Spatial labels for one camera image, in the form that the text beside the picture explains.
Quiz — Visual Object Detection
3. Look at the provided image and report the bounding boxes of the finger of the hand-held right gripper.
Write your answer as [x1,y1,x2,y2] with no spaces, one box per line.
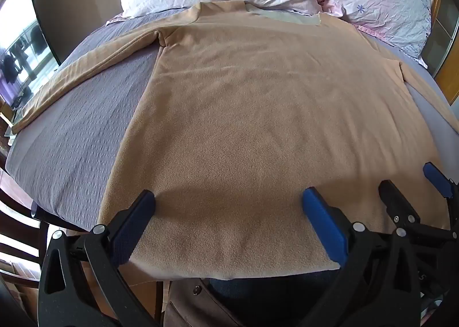
[379,179,421,229]
[423,162,459,203]

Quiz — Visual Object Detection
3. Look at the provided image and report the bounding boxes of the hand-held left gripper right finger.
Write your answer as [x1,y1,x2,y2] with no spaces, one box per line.
[287,187,428,327]

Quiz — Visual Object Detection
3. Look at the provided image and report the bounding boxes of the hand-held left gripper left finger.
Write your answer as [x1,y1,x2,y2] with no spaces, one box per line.
[38,189,159,327]

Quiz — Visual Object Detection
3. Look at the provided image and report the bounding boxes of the tan long-sleeve fleece shirt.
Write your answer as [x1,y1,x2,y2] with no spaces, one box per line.
[11,1,453,281]

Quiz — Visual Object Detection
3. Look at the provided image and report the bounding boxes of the person's blue jeans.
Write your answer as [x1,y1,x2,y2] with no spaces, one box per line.
[207,268,339,327]

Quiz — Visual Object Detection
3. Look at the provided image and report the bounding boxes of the person's brown jacket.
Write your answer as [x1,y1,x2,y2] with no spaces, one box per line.
[167,276,252,327]

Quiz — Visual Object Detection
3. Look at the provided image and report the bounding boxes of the grey textured bed blanket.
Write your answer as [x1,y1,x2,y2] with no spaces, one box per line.
[5,7,459,234]

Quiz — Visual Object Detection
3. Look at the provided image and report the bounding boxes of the dark wooden chair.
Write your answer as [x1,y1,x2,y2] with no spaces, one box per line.
[0,165,51,292]

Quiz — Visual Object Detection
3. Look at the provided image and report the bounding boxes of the glass balcony door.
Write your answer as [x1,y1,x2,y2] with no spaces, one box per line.
[0,0,61,112]

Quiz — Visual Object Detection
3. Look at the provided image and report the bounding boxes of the wooden headboard frame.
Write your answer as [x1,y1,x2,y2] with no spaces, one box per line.
[423,0,459,107]

